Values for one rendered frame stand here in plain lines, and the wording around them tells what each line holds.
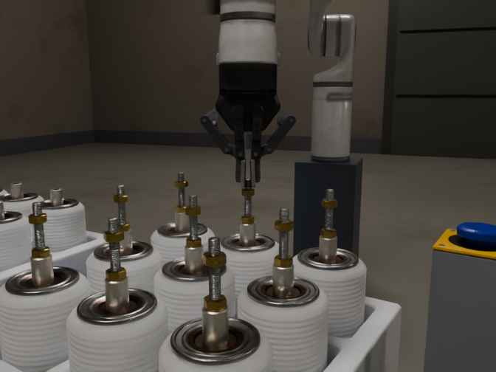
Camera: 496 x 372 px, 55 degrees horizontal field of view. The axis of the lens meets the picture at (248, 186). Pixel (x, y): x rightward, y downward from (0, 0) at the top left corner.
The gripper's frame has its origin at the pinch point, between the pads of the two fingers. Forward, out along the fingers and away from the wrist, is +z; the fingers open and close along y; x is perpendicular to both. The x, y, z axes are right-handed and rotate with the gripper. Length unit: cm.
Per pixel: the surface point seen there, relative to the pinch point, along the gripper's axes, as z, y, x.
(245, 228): 7.5, -0.3, -1.1
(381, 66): -29, 98, 303
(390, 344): 20.4, 17.9, -8.4
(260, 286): 9.7, 1.5, -15.5
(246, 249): 9.6, -0.2, -3.7
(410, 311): 35, 34, 31
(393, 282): 35, 35, 47
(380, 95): -8, 98, 303
